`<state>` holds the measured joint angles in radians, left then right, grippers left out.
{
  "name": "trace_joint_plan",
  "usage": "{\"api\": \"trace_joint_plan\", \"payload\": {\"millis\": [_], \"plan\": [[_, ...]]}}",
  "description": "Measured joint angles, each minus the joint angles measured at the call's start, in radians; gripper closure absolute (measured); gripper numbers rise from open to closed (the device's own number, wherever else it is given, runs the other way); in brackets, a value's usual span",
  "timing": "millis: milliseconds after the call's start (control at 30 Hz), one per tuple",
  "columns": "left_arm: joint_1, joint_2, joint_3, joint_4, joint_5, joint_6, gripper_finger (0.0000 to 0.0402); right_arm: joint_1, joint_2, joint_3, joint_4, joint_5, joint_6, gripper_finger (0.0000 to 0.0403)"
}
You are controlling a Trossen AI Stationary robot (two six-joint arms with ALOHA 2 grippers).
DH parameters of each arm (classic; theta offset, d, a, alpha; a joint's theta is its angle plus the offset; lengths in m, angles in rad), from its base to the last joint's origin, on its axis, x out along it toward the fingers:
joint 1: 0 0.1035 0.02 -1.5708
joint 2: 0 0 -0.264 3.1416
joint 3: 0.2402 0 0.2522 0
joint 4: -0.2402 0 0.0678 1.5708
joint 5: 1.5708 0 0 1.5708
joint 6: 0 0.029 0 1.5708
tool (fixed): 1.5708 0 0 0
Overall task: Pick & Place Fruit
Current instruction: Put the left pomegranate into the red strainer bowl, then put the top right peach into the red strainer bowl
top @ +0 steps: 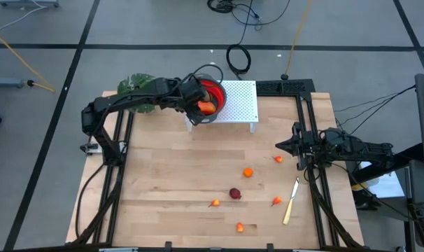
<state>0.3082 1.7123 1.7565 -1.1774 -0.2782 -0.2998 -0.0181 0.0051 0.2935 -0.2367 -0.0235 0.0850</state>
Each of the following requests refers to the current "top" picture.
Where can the black keyboard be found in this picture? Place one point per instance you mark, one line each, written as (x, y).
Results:
(423, 224)

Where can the grey stand base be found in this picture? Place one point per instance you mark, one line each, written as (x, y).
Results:
(5, 83)
(26, 3)

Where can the black aluminium table frame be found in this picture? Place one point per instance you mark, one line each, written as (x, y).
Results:
(285, 87)

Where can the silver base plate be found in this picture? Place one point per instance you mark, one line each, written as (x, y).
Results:
(91, 148)

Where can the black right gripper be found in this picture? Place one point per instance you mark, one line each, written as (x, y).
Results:
(310, 147)

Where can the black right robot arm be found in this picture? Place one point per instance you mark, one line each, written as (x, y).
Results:
(355, 150)

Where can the round orange toy fruit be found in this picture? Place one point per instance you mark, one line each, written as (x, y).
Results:
(248, 172)

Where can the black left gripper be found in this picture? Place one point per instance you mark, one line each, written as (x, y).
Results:
(192, 94)

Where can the green plant in white pot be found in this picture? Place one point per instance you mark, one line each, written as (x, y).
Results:
(136, 81)

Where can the dark red toy pomegranate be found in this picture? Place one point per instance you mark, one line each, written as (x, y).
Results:
(235, 193)

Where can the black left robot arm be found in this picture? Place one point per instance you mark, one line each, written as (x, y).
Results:
(128, 99)

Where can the small orange pear with stem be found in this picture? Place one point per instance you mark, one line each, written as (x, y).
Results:
(277, 200)
(278, 159)
(215, 202)

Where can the dark red-brown oval fruit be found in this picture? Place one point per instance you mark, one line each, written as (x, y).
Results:
(206, 97)

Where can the black table clamp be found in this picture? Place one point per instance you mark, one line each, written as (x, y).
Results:
(168, 246)
(269, 246)

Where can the red collapsible bowl grey rim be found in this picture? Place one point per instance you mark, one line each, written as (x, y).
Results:
(219, 92)

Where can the red toy fruit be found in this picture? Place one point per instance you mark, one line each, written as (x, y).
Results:
(208, 108)

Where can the small orange-red toy fruit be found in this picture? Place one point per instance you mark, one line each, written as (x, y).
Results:
(240, 227)

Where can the white perforated shelf riser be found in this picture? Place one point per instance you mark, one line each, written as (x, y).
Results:
(240, 101)

